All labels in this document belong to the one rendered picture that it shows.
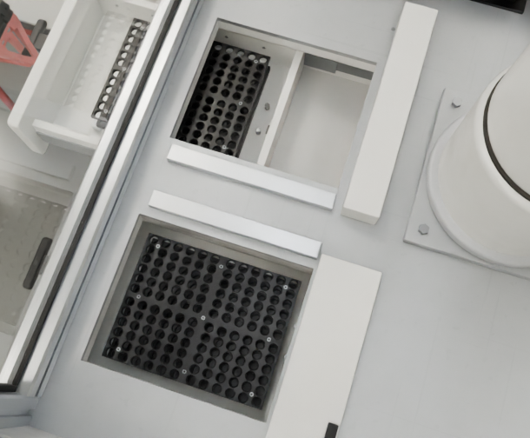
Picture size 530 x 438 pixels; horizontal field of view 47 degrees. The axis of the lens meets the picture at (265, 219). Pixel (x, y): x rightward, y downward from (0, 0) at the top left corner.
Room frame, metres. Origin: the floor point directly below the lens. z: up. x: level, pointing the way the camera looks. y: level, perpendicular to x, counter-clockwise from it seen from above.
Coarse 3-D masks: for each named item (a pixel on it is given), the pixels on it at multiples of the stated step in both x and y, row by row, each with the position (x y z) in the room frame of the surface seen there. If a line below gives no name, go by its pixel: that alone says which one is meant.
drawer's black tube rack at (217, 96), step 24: (240, 48) 0.51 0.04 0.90; (216, 72) 0.47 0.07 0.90; (240, 72) 0.47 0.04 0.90; (264, 72) 0.47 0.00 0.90; (192, 96) 0.43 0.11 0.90; (216, 96) 0.43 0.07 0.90; (240, 96) 0.45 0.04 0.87; (192, 120) 0.39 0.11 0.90; (216, 120) 0.41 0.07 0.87; (240, 120) 0.40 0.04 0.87; (216, 144) 0.35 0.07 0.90; (240, 144) 0.36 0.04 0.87
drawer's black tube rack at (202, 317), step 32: (160, 256) 0.19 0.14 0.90; (192, 256) 0.19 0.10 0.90; (224, 256) 0.19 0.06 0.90; (160, 288) 0.15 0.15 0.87; (192, 288) 0.15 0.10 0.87; (224, 288) 0.14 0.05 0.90; (256, 288) 0.14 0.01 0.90; (288, 288) 0.14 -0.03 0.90; (160, 320) 0.10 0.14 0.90; (192, 320) 0.10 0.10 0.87; (224, 320) 0.10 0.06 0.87; (256, 320) 0.10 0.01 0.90; (288, 320) 0.10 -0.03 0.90; (128, 352) 0.06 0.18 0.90; (160, 352) 0.06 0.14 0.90; (192, 352) 0.06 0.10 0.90; (224, 352) 0.06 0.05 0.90; (256, 352) 0.06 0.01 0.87; (192, 384) 0.02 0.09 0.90; (224, 384) 0.02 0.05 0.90; (256, 384) 0.02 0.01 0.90
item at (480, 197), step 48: (528, 48) 0.32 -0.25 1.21; (480, 96) 0.32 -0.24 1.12; (528, 96) 0.26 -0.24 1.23; (432, 144) 0.33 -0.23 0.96; (480, 144) 0.26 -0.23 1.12; (528, 144) 0.22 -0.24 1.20; (432, 192) 0.25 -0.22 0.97; (480, 192) 0.22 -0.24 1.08; (528, 192) 0.20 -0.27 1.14; (432, 240) 0.19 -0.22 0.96; (480, 240) 0.19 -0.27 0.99; (528, 240) 0.17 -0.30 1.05
